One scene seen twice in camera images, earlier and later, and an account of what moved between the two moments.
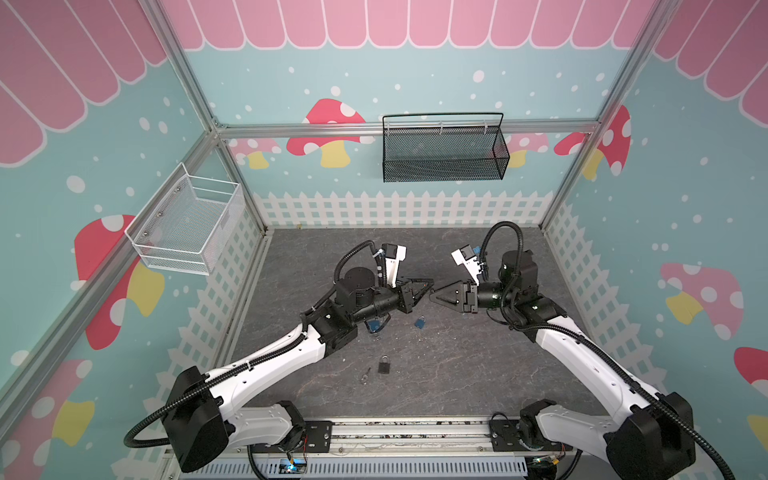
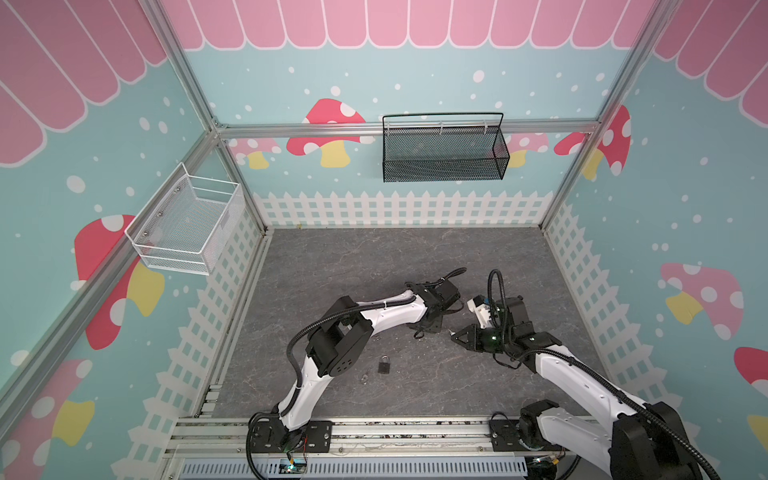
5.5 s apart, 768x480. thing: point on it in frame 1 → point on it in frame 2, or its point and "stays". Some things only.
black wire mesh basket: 438,154 stays
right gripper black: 471,297 → 480,336
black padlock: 384,364 stays
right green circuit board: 545,463 stays
